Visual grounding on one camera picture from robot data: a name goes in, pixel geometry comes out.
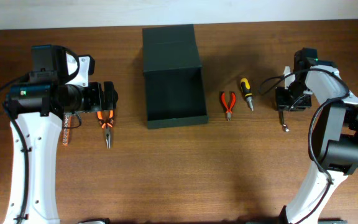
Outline yellow black stubby screwdriver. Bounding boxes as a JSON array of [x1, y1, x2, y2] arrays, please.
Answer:
[[240, 78, 254, 111]]

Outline orange black long-nose pliers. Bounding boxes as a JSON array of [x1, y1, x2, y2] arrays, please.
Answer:
[[97, 110, 114, 149]]

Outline black open cardboard box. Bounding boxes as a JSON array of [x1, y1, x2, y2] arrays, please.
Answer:
[[142, 24, 208, 129]]

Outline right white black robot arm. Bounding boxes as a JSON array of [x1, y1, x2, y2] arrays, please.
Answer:
[[275, 48, 358, 223]]

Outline orange socket bit rail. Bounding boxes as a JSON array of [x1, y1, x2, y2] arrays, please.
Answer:
[[62, 114, 71, 146]]

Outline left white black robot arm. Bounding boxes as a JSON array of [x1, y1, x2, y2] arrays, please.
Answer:
[[2, 45, 118, 223]]

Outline silver offset ring wrench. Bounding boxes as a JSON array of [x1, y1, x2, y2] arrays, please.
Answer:
[[278, 110, 289, 133]]

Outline small red cutting pliers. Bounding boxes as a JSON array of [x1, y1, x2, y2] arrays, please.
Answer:
[[219, 91, 236, 121]]

